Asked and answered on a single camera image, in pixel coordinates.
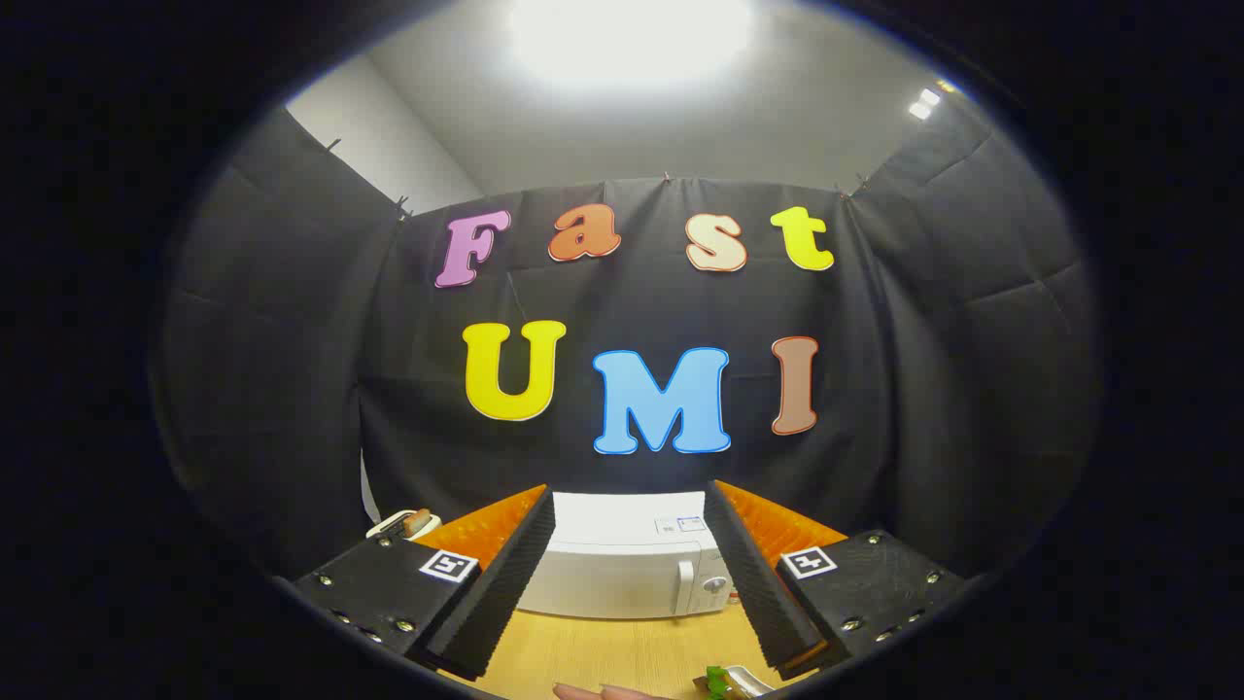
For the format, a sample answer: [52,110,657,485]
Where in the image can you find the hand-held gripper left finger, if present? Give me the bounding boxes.
[292,484,557,682]

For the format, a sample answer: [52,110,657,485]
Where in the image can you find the white microwave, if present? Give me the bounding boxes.
[515,491,744,620]

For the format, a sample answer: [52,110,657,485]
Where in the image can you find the white toaster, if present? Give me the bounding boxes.
[366,508,443,542]

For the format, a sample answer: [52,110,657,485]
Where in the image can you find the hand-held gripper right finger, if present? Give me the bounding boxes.
[704,479,973,682]

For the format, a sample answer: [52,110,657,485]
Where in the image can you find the black backdrop cloth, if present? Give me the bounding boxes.
[151,97,1104,584]

